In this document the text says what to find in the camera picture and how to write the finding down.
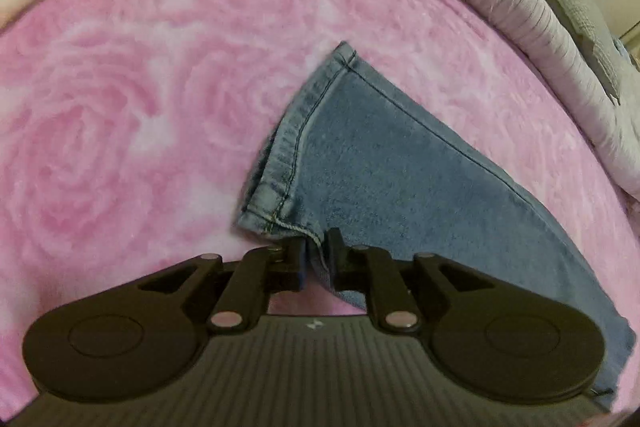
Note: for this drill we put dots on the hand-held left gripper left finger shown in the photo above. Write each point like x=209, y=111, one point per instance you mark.
x=299, y=267

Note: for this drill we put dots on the blue denim jeans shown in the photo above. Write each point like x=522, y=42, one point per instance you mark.
x=390, y=167

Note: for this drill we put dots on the pink floral blanket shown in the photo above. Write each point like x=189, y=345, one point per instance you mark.
x=125, y=107

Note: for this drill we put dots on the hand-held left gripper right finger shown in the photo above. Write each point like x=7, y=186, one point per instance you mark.
x=334, y=267

